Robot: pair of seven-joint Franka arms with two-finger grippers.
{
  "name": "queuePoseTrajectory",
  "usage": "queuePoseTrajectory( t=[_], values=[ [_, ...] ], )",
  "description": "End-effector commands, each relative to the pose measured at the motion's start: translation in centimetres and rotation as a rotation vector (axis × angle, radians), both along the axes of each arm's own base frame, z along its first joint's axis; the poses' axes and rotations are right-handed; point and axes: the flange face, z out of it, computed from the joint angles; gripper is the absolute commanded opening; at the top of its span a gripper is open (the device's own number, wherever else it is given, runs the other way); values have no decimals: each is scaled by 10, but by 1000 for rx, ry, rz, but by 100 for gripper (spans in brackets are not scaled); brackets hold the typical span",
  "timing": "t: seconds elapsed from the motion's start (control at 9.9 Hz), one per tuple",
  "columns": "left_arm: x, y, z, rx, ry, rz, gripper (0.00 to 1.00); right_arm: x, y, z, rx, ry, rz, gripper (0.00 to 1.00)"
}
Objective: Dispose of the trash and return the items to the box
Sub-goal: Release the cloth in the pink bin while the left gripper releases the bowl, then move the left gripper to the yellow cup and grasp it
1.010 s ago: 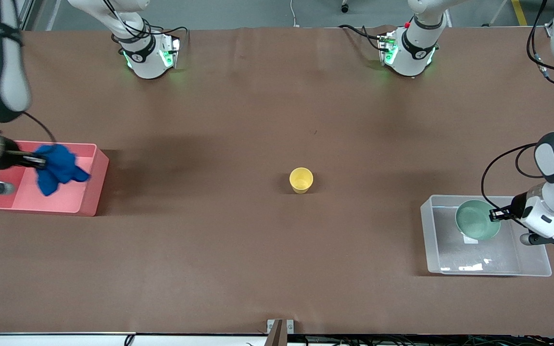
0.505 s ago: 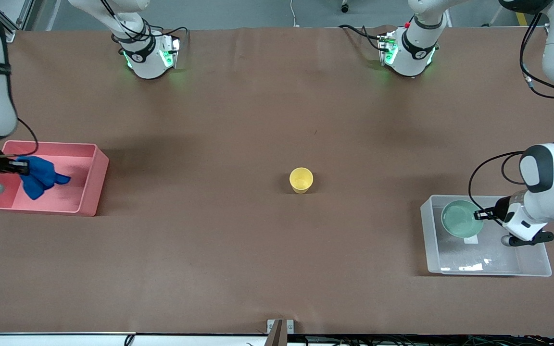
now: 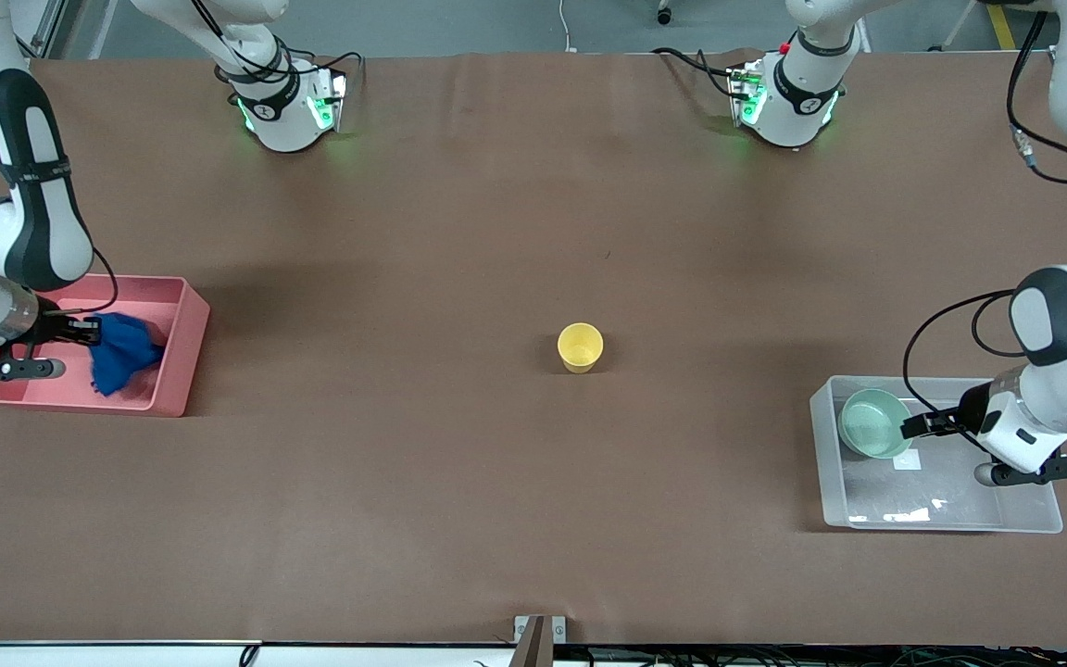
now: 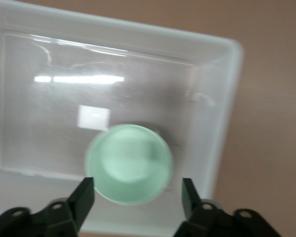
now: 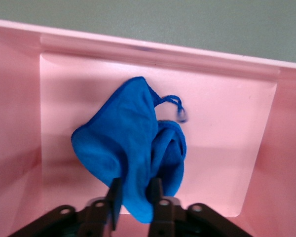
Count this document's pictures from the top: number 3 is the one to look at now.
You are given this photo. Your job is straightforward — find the blue cloth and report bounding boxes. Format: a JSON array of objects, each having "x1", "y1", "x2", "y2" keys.
[{"x1": 89, "y1": 312, "x2": 166, "y2": 397}]

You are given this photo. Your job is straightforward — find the green bowl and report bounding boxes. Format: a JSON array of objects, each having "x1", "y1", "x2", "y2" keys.
[{"x1": 839, "y1": 388, "x2": 915, "y2": 460}]

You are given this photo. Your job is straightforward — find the clear plastic box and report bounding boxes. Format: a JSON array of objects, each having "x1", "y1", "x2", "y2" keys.
[{"x1": 810, "y1": 374, "x2": 1064, "y2": 535}]

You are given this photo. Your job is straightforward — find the pink plastic box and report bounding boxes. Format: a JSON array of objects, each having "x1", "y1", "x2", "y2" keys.
[{"x1": 0, "y1": 274, "x2": 212, "y2": 419}]

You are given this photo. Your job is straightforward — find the yellow cup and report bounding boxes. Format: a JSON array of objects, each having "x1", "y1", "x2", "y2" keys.
[{"x1": 558, "y1": 322, "x2": 605, "y2": 374}]

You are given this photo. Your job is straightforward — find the black cable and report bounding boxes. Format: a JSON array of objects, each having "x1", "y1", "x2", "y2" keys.
[
  {"x1": 59, "y1": 245, "x2": 119, "y2": 316},
  {"x1": 902, "y1": 290, "x2": 1021, "y2": 455},
  {"x1": 652, "y1": 46, "x2": 740, "y2": 98},
  {"x1": 191, "y1": 0, "x2": 364, "y2": 94},
  {"x1": 1006, "y1": 9, "x2": 1067, "y2": 186}
]

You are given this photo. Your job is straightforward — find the metal table edge bracket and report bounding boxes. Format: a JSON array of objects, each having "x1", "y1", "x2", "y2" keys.
[{"x1": 513, "y1": 615, "x2": 568, "y2": 667}]

